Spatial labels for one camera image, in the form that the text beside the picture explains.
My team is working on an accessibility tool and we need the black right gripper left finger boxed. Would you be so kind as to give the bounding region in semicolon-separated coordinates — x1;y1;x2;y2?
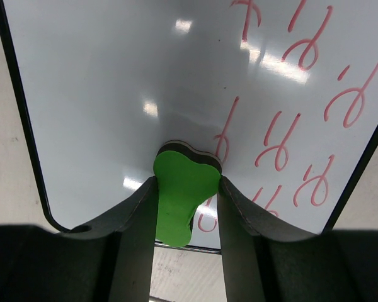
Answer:
55;177;158;301

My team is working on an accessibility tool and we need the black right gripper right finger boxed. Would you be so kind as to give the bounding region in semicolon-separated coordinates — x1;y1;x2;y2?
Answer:
217;177;323;301

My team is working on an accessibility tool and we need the green whiteboard eraser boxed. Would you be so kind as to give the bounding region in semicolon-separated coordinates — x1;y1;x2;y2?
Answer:
153;140;222;247

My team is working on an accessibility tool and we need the small black-framed whiteboard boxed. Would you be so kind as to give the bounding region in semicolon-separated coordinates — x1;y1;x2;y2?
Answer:
0;0;378;255

